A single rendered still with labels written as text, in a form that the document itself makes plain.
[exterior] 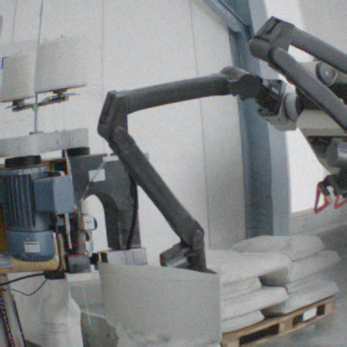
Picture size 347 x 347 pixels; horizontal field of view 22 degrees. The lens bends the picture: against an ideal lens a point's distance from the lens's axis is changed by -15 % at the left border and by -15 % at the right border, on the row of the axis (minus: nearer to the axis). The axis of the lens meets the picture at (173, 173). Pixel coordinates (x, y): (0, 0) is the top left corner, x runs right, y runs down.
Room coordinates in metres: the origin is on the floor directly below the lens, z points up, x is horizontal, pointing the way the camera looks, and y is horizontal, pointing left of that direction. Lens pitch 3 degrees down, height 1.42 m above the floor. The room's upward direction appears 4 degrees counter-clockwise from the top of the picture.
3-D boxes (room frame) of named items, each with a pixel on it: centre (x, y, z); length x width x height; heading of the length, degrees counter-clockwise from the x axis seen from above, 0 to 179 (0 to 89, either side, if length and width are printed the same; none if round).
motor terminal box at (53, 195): (2.42, 0.30, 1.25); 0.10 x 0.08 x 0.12; 155
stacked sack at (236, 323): (5.75, -0.15, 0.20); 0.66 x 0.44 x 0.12; 40
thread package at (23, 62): (2.76, 0.46, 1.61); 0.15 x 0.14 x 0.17; 40
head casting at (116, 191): (2.91, 0.29, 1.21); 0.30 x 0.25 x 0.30; 40
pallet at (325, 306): (5.99, -0.40, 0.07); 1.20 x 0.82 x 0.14; 132
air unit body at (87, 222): (2.70, 0.24, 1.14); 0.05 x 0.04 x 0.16; 130
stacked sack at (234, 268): (5.64, -0.32, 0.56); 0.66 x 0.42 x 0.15; 130
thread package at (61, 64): (2.56, 0.29, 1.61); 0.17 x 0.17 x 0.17
